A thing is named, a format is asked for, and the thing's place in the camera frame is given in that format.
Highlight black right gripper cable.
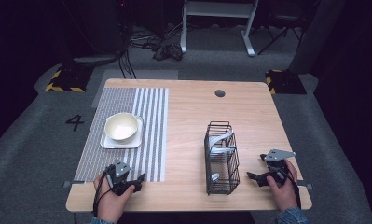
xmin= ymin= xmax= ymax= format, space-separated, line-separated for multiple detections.
xmin=280 ymin=167 xmax=302 ymax=210

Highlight white desk frame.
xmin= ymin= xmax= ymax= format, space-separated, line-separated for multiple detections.
xmin=179 ymin=0 xmax=260 ymax=58

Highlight grey striped placemat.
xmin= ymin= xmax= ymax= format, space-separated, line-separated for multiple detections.
xmin=73 ymin=87 xmax=170 ymax=183

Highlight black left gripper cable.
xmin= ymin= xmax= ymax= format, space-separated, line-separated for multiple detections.
xmin=92 ymin=172 xmax=113 ymax=218

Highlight cream bowl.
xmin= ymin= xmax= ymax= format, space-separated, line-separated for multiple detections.
xmin=104 ymin=112 xmax=139 ymax=145

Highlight yellow black striped base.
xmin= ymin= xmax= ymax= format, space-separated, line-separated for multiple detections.
xmin=45 ymin=65 xmax=94 ymax=93
xmin=265 ymin=68 xmax=308 ymax=96

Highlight person's left hand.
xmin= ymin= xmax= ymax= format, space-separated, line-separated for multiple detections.
xmin=93 ymin=172 xmax=136 ymax=224

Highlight black wire basket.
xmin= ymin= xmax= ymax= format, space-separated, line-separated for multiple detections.
xmin=203 ymin=120 xmax=241 ymax=196

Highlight grey table clamp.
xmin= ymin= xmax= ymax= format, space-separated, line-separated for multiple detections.
xmin=296 ymin=179 xmax=315 ymax=191
xmin=62 ymin=179 xmax=86 ymax=189

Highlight white square plate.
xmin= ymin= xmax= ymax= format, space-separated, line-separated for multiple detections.
xmin=100 ymin=115 xmax=145 ymax=150

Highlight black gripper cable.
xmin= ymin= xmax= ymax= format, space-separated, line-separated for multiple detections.
xmin=280 ymin=167 xmax=302 ymax=210
xmin=92 ymin=172 xmax=113 ymax=218

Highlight person's right hand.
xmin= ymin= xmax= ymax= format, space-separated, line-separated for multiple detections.
xmin=266 ymin=159 xmax=299 ymax=213

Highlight black folding stand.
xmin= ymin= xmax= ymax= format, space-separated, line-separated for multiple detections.
xmin=255 ymin=8 xmax=303 ymax=56

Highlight black floor cables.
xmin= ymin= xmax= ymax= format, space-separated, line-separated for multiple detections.
xmin=117 ymin=26 xmax=163 ymax=80

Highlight white spoon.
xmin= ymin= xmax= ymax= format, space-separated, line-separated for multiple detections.
xmin=208 ymin=129 xmax=235 ymax=147
xmin=209 ymin=147 xmax=237 ymax=155

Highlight grey curtain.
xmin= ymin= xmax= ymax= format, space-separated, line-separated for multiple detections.
xmin=287 ymin=0 xmax=348 ymax=76

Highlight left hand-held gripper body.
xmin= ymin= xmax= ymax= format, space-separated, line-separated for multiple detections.
xmin=103 ymin=159 xmax=144 ymax=197

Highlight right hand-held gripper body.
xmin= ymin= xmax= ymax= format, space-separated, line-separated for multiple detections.
xmin=255 ymin=149 xmax=297 ymax=188

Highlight dark cable bundle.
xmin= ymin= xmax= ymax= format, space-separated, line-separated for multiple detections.
xmin=152 ymin=42 xmax=185 ymax=62

